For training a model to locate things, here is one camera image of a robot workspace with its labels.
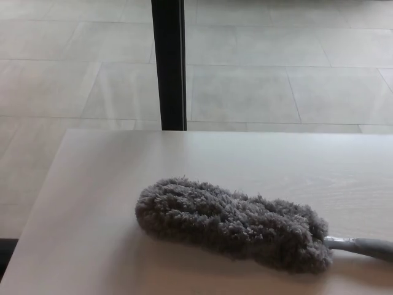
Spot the black vertical frame post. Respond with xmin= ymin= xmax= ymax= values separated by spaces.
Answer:
xmin=150 ymin=0 xmax=188 ymax=132

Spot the grey fluffy microfibre duster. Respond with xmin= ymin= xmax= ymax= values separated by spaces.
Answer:
xmin=134 ymin=175 xmax=393 ymax=274

